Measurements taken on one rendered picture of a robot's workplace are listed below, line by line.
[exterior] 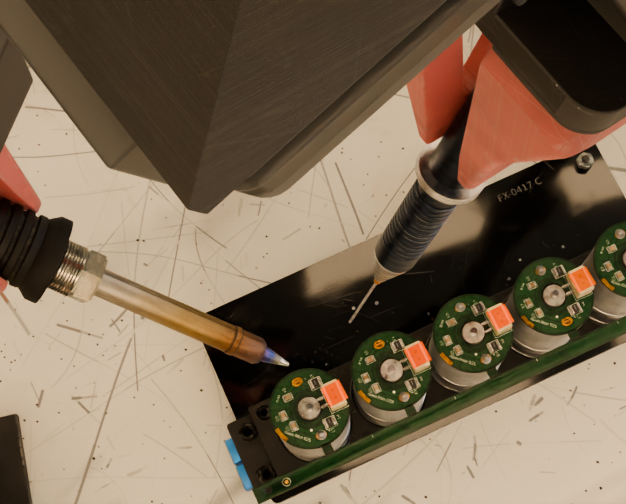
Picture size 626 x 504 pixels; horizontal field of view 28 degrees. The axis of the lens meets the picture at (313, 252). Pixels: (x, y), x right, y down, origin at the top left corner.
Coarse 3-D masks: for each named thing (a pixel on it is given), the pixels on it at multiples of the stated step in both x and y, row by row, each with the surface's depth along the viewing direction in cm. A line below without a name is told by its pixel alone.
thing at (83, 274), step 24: (72, 264) 34; (96, 264) 34; (48, 288) 34; (72, 288) 34; (96, 288) 34; (120, 288) 34; (144, 288) 35; (144, 312) 35; (168, 312) 35; (192, 312) 35; (192, 336) 35; (216, 336) 35; (240, 336) 36
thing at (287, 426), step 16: (304, 368) 39; (288, 384) 39; (304, 384) 39; (320, 384) 39; (272, 400) 39; (288, 400) 39; (320, 400) 39; (272, 416) 39; (288, 416) 39; (320, 416) 39; (336, 416) 38; (288, 432) 38; (304, 432) 38; (336, 432) 38; (304, 448) 38
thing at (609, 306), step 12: (624, 252) 39; (588, 264) 41; (624, 264) 39; (600, 288) 40; (600, 300) 41; (612, 300) 40; (624, 300) 40; (600, 312) 42; (612, 312) 42; (624, 312) 41
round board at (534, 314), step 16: (528, 272) 39; (560, 272) 39; (528, 288) 39; (528, 304) 39; (544, 304) 39; (576, 304) 39; (592, 304) 39; (528, 320) 39; (544, 320) 39; (560, 320) 39; (576, 320) 39
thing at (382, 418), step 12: (384, 360) 39; (396, 360) 39; (384, 372) 39; (396, 372) 39; (360, 408) 42; (372, 408) 39; (420, 408) 43; (372, 420) 42; (384, 420) 41; (396, 420) 41
